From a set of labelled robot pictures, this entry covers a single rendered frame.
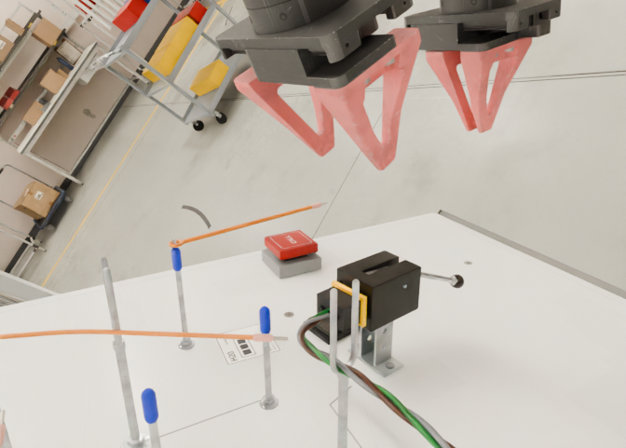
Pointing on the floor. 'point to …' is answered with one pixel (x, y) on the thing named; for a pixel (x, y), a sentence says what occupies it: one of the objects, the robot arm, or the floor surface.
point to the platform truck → (52, 206)
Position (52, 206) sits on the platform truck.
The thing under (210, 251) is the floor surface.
